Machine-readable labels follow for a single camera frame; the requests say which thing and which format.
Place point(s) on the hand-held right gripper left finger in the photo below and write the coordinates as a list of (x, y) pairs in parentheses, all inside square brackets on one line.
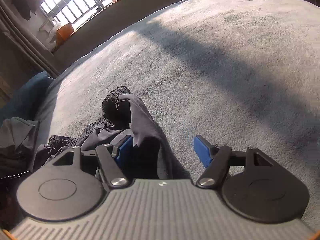
[(123, 150)]

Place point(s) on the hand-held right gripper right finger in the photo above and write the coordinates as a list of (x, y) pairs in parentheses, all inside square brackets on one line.
[(202, 150)]

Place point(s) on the dark grey pants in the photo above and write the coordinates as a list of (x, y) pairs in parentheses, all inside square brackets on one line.
[(140, 120)]

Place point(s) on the grey crumpled garment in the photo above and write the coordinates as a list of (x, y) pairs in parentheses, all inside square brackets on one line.
[(17, 135)]

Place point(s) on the blue pillow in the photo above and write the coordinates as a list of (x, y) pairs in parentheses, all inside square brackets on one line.
[(27, 92)]

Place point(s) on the orange bag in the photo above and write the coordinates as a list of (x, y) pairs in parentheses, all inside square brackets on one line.
[(63, 32)]

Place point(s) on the white plastic bag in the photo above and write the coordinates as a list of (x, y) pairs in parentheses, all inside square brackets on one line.
[(53, 30)]

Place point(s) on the grey curtain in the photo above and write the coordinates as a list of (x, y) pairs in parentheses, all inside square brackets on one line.
[(25, 42)]

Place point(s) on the barred window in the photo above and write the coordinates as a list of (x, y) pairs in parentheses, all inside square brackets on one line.
[(75, 2)]

